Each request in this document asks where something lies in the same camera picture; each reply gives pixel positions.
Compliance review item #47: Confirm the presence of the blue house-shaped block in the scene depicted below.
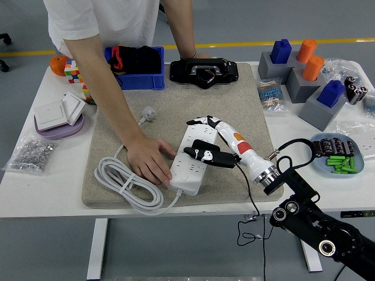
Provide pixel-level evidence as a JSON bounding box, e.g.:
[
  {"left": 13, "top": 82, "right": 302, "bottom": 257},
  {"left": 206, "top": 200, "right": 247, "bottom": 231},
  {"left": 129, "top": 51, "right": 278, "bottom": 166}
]
[
  {"left": 270, "top": 38, "right": 293, "bottom": 64},
  {"left": 316, "top": 79, "right": 346, "bottom": 108}
]

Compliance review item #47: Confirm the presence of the black floor cable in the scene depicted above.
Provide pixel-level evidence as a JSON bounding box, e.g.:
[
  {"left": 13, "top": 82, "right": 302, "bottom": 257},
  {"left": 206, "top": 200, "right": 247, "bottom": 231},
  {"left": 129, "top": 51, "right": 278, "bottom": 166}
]
[{"left": 333, "top": 264, "right": 348, "bottom": 281}]

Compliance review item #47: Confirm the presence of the orange fruit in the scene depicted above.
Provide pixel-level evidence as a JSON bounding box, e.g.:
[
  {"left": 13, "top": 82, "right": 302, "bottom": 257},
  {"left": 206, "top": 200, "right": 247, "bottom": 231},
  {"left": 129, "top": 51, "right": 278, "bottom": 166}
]
[{"left": 49, "top": 54, "right": 70, "bottom": 77}]

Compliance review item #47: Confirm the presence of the grey-brown mat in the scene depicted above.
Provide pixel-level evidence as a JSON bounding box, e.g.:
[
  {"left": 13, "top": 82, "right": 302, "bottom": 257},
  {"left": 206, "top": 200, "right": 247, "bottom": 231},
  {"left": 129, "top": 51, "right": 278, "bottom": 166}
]
[{"left": 81, "top": 61, "right": 284, "bottom": 209}]

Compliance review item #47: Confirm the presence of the white power strip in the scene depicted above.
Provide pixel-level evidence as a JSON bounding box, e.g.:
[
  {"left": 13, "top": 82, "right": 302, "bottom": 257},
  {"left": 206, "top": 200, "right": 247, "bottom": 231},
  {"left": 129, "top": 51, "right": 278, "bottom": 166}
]
[{"left": 169, "top": 122, "right": 219, "bottom": 196}]

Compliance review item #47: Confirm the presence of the person's right hand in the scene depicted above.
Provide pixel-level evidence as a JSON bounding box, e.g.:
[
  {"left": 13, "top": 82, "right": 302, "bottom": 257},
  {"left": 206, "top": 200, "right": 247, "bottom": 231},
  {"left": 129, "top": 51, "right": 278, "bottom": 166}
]
[{"left": 125, "top": 136, "right": 178, "bottom": 187}]

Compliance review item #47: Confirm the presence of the bag of metal nuts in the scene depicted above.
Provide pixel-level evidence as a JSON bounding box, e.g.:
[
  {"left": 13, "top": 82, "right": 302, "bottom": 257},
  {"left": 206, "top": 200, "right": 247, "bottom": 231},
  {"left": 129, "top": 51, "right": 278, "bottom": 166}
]
[{"left": 2, "top": 136, "right": 61, "bottom": 177}]

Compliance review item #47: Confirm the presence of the black table control panel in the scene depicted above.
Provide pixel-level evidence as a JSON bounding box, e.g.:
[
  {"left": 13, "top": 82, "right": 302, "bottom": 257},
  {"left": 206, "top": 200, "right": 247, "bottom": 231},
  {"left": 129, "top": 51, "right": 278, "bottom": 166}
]
[{"left": 341, "top": 210, "right": 375, "bottom": 218}]

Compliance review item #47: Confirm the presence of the white wall switch panel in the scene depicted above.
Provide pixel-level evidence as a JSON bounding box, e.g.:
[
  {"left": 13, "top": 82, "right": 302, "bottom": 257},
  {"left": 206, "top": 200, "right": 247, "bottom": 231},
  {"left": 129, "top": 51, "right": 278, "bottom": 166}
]
[
  {"left": 33, "top": 102, "right": 69, "bottom": 132},
  {"left": 61, "top": 91, "right": 87, "bottom": 126}
]

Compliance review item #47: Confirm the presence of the purple tray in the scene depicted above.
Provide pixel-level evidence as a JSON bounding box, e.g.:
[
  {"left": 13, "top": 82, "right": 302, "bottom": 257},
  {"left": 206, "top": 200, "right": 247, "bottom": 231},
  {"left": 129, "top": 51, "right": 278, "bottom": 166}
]
[{"left": 33, "top": 113, "right": 85, "bottom": 141}]

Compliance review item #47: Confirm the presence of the empty clear plastic bag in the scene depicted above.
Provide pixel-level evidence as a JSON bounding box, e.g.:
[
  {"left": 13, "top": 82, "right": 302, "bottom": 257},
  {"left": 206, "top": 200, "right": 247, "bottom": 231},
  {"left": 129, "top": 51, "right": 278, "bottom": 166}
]
[{"left": 334, "top": 119, "right": 375, "bottom": 159}]

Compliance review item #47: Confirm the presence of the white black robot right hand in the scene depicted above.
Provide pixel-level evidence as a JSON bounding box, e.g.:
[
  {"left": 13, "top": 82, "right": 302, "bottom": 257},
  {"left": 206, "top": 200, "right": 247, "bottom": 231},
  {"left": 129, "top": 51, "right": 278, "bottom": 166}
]
[{"left": 183, "top": 115, "right": 277, "bottom": 183}]

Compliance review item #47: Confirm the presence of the black and red cloth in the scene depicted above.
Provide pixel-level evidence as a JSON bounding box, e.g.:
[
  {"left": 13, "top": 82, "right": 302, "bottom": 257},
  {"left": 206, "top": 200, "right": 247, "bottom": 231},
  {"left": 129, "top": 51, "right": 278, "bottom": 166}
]
[{"left": 108, "top": 44, "right": 161, "bottom": 76}]

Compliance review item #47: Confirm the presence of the light blue dish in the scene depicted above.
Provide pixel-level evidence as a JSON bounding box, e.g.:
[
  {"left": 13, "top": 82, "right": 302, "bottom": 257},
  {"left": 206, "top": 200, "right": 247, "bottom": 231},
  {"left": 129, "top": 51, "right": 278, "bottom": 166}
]
[{"left": 309, "top": 133, "right": 365, "bottom": 179}]

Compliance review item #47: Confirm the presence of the clear bag of small parts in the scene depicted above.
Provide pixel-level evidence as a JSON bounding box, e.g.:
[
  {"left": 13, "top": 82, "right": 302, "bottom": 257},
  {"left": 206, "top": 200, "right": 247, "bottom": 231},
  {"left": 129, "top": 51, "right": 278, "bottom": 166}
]
[{"left": 321, "top": 57, "right": 363, "bottom": 85}]

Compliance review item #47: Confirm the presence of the bag of resistors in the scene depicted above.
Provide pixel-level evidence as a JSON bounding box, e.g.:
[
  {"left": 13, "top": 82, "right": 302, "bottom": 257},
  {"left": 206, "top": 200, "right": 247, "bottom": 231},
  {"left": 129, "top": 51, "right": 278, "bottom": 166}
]
[{"left": 255, "top": 77, "right": 291, "bottom": 114}]

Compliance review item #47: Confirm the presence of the orange cylinder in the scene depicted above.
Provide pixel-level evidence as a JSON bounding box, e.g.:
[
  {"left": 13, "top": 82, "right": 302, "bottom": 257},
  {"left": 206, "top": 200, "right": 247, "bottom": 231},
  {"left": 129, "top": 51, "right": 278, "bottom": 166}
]
[
  {"left": 301, "top": 55, "right": 325, "bottom": 82},
  {"left": 296, "top": 38, "right": 318, "bottom": 64}
]

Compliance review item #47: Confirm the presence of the colourful puzzle cube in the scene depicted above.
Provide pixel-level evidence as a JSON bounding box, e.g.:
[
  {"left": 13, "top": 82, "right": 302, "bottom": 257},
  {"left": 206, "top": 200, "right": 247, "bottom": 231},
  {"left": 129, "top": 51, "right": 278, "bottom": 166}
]
[
  {"left": 81, "top": 84, "right": 94, "bottom": 102},
  {"left": 64, "top": 60, "right": 84, "bottom": 85}
]

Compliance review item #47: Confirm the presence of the thin black adapter cord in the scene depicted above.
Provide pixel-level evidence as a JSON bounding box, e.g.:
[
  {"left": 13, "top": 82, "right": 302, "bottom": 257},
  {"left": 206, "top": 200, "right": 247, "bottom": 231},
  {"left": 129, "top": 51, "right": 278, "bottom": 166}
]
[{"left": 236, "top": 162, "right": 278, "bottom": 281}]

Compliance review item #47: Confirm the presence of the grey stepped block holder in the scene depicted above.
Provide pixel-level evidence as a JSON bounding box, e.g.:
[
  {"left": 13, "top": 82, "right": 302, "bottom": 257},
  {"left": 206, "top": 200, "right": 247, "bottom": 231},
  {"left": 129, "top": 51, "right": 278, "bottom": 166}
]
[{"left": 257, "top": 50, "right": 348, "bottom": 132}]

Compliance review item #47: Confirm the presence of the black electronic device housing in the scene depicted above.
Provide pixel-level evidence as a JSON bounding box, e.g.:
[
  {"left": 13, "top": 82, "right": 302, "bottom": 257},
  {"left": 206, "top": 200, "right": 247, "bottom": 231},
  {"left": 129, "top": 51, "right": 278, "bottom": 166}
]
[{"left": 169, "top": 57, "right": 240, "bottom": 90}]

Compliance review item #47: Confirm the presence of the white power cord with plug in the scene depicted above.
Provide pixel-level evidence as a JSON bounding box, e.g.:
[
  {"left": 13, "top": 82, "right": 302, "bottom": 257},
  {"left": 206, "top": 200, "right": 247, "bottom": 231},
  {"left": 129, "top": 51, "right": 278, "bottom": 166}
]
[{"left": 93, "top": 105, "right": 185, "bottom": 215}]

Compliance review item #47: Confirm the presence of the black plug adapter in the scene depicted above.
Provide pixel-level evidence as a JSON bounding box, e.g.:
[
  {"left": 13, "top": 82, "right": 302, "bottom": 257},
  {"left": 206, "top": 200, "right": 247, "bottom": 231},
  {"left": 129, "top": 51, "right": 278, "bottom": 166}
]
[{"left": 192, "top": 139, "right": 221, "bottom": 153}]

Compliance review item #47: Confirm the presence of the blue plastic bin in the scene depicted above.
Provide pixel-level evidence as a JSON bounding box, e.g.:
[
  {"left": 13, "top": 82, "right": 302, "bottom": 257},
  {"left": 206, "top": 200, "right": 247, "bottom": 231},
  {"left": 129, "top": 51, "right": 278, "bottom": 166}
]
[{"left": 104, "top": 46, "right": 165, "bottom": 91}]

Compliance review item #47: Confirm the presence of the pile of green cylinders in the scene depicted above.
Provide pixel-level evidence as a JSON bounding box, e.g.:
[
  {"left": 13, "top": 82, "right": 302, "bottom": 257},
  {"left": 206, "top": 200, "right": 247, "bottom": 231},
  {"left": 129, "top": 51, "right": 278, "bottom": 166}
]
[{"left": 326, "top": 155, "right": 359, "bottom": 175}]

